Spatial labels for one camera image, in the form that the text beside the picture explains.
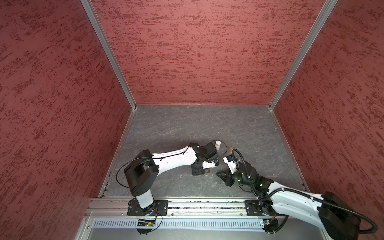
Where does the small white pill bottle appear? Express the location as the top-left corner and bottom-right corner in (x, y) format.
(215, 141), (222, 151)

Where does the aluminium corner post right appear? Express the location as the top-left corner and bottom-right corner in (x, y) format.
(269, 0), (338, 112)

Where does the white slotted cable duct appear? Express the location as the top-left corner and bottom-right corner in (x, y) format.
(93, 218), (265, 232)

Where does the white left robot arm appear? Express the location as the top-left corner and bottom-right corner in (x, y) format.
(124, 143), (219, 211)

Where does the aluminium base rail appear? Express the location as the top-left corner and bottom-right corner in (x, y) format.
(83, 197), (328, 218)

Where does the aluminium corner post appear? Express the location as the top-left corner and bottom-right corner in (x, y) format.
(81, 0), (137, 111)
(269, 0), (338, 112)

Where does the black corrugated cable conduit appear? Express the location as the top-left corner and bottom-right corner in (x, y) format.
(231, 148), (379, 235)

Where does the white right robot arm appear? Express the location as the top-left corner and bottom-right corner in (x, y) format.
(217, 162), (361, 240)

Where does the aluminium corner post left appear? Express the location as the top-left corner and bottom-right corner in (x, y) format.
(81, 0), (137, 111)

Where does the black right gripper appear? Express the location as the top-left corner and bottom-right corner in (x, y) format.
(216, 168), (253, 188)

